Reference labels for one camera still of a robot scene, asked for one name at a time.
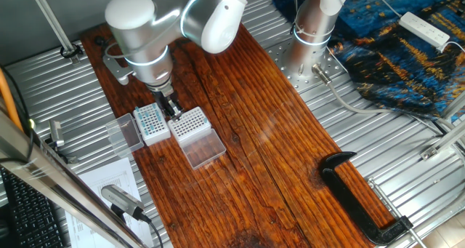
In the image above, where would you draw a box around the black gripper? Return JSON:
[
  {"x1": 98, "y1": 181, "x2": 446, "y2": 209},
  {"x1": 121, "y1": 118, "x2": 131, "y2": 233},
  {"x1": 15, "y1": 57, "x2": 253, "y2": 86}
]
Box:
[{"x1": 152, "y1": 87, "x2": 184, "y2": 121}]

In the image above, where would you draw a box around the white pipette tip holder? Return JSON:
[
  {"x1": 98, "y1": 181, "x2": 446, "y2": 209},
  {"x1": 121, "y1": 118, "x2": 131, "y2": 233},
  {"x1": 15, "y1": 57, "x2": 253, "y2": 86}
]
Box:
[
  {"x1": 166, "y1": 106, "x2": 213, "y2": 147},
  {"x1": 131, "y1": 101, "x2": 171, "y2": 146}
]

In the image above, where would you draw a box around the clear plastic holder lid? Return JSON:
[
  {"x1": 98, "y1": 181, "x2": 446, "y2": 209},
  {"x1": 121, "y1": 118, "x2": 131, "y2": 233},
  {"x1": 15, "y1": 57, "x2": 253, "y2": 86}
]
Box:
[
  {"x1": 105, "y1": 113, "x2": 145, "y2": 158},
  {"x1": 180, "y1": 127, "x2": 227, "y2": 171}
]

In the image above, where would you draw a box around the brown wooden board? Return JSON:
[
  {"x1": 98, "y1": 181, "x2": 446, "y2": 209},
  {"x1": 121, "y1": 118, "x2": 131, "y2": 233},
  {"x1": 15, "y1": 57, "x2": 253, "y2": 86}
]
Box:
[{"x1": 79, "y1": 22, "x2": 397, "y2": 248}]

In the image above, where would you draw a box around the printed paper sheet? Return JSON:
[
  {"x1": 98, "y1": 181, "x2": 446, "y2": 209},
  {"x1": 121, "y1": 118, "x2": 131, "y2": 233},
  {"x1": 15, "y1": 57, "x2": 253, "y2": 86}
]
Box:
[{"x1": 65, "y1": 157, "x2": 155, "y2": 248}]

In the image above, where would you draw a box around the orange tube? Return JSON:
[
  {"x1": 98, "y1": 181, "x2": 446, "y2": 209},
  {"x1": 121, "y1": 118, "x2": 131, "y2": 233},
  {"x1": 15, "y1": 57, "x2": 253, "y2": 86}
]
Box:
[{"x1": 0, "y1": 68, "x2": 23, "y2": 132}]

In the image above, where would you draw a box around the black keyboard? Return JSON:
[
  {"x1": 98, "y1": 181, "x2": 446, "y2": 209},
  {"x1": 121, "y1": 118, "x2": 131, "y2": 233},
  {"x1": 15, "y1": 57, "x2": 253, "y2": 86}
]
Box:
[{"x1": 0, "y1": 167, "x2": 68, "y2": 248}]

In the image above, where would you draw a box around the black C-clamp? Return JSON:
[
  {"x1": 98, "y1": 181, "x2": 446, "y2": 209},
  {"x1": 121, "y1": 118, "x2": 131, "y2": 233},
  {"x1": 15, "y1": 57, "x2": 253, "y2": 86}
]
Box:
[{"x1": 318, "y1": 151, "x2": 415, "y2": 246}]

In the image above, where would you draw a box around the blue painted cloth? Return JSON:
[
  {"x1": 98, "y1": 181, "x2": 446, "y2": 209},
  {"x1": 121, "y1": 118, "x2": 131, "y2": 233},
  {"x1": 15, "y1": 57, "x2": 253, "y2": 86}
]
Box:
[{"x1": 272, "y1": 0, "x2": 465, "y2": 124}]

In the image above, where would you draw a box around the silver clamp screw rod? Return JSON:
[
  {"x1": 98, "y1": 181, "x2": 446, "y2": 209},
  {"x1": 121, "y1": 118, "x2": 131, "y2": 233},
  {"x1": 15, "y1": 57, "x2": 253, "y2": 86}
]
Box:
[{"x1": 366, "y1": 177, "x2": 428, "y2": 248}]

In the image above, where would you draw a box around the white power strip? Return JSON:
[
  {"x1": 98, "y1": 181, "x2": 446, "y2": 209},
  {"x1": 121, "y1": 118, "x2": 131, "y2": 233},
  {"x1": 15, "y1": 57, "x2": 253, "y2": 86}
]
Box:
[{"x1": 398, "y1": 11, "x2": 451, "y2": 54}]

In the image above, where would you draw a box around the aluminium profile bar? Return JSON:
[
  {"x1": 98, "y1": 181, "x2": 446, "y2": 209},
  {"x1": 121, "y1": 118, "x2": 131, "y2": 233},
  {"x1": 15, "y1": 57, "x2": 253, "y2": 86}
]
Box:
[
  {"x1": 439, "y1": 91, "x2": 465, "y2": 121},
  {"x1": 420, "y1": 120, "x2": 465, "y2": 161}
]

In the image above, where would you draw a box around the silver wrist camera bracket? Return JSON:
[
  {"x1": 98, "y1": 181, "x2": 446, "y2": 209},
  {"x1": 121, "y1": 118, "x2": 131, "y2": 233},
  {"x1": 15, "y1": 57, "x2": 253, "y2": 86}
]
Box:
[{"x1": 102, "y1": 53, "x2": 137, "y2": 86}]

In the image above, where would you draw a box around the silver camera with black end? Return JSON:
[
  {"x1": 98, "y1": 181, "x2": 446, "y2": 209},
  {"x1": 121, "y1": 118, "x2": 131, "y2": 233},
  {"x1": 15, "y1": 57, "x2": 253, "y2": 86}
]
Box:
[{"x1": 100, "y1": 184, "x2": 146, "y2": 222}]

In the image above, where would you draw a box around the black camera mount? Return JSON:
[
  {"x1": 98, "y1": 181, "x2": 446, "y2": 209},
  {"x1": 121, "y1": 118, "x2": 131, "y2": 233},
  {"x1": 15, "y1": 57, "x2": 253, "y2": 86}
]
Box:
[{"x1": 43, "y1": 138, "x2": 79, "y2": 165}]

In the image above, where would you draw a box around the small silver camera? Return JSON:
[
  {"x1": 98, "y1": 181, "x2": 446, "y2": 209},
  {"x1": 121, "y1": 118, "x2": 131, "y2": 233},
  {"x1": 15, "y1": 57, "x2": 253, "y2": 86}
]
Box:
[{"x1": 49, "y1": 119, "x2": 65, "y2": 148}]

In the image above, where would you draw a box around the silver perforated base plate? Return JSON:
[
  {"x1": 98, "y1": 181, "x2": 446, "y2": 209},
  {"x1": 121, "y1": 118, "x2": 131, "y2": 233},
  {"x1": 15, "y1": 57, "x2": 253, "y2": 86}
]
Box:
[{"x1": 267, "y1": 36, "x2": 349, "y2": 95}]

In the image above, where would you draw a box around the black cable loop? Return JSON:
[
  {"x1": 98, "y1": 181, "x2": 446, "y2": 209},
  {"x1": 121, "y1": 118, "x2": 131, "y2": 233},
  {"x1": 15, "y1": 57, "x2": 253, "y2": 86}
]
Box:
[{"x1": 60, "y1": 42, "x2": 84, "y2": 59}]

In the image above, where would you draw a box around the black camera cable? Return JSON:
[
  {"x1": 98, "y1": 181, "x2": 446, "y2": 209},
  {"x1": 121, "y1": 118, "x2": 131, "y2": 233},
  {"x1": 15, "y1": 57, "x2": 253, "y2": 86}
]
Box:
[{"x1": 139, "y1": 213, "x2": 165, "y2": 248}]

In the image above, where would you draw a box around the silver metal frame bar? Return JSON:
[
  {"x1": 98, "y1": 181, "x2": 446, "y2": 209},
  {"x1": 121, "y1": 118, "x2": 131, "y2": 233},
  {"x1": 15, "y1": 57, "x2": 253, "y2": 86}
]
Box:
[{"x1": 0, "y1": 109, "x2": 150, "y2": 248}]

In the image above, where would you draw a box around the thin aluminium post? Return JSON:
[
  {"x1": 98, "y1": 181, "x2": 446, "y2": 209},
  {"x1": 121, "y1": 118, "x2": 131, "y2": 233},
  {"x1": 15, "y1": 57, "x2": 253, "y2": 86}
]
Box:
[{"x1": 27, "y1": 0, "x2": 81, "y2": 65}]

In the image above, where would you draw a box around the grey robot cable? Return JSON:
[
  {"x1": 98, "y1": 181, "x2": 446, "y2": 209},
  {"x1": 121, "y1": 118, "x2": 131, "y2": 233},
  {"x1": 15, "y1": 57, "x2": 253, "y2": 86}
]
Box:
[{"x1": 311, "y1": 63, "x2": 446, "y2": 136}]

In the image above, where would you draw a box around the white power cable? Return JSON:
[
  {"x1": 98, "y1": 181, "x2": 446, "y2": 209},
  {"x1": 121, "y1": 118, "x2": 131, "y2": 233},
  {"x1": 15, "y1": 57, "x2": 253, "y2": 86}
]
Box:
[
  {"x1": 365, "y1": 0, "x2": 403, "y2": 19},
  {"x1": 441, "y1": 40, "x2": 465, "y2": 55}
]

